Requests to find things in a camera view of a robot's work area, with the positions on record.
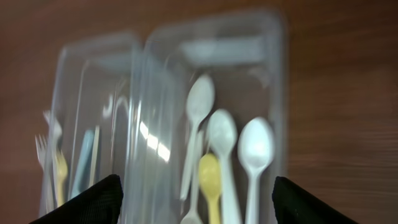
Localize tall white fork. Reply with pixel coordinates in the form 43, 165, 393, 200
35, 134, 53, 213

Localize bent white fork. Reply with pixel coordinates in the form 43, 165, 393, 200
43, 110, 64, 208

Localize left clear plastic container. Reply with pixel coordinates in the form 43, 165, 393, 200
39, 30, 187, 224

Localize right clear plastic container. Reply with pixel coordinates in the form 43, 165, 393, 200
124, 10, 287, 223

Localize light blue fork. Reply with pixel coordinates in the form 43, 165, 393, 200
71, 129, 94, 198

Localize white spoon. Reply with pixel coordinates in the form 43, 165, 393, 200
208, 109, 242, 224
180, 74, 215, 201
238, 117, 275, 224
180, 130, 204, 224

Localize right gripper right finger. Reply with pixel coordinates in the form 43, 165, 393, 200
272, 176, 356, 224

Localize clear plastic container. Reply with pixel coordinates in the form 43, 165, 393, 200
124, 10, 287, 223
39, 30, 187, 224

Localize cream white fork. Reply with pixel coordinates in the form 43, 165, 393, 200
88, 126, 100, 187

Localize yellow fork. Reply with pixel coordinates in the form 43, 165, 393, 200
55, 151, 68, 207

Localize yellow-green spoon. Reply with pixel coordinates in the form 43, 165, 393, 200
198, 153, 221, 224

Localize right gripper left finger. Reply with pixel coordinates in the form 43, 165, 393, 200
30, 174, 124, 224

